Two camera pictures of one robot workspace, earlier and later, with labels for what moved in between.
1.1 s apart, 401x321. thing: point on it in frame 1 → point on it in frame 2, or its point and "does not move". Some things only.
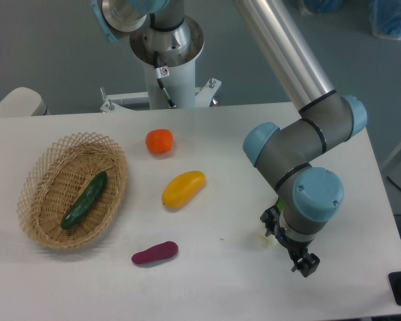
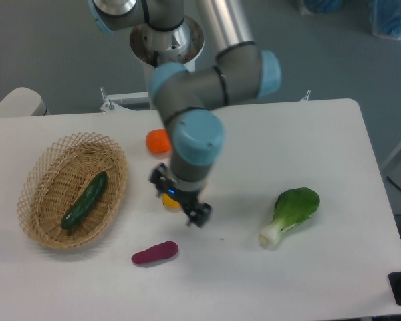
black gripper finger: [311, 262] → [202, 214]
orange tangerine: [160, 140] does not move
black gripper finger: [297, 263] → [194, 215]
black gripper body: [271, 218] → [196, 212]
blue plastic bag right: [392, 19] does not move
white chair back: [22, 101] does not move
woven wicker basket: [55, 178] does not move
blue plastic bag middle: [323, 6] does not move
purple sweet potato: [164, 250] does not move
